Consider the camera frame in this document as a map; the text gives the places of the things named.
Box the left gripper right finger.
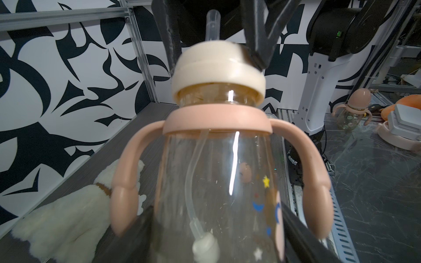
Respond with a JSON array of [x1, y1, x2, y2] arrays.
[[279, 203, 340, 263]]

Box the assembled pink baby bottle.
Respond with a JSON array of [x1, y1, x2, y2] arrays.
[[331, 88, 372, 132]]

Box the pink bottle handle ring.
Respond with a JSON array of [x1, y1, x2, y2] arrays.
[[109, 104, 334, 240]]

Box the clear baby bottle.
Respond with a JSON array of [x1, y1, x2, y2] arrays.
[[146, 82, 287, 263]]

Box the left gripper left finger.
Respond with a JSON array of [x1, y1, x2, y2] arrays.
[[93, 206, 153, 263]]

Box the cream lid with straw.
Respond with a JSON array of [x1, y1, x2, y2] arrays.
[[166, 12, 271, 263]]

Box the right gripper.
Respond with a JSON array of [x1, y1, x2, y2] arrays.
[[151, 0, 300, 76]]

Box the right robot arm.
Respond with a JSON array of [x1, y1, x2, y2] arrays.
[[151, 1, 392, 135]]

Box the white plush dog toy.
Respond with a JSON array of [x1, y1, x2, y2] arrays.
[[10, 159, 145, 263]]

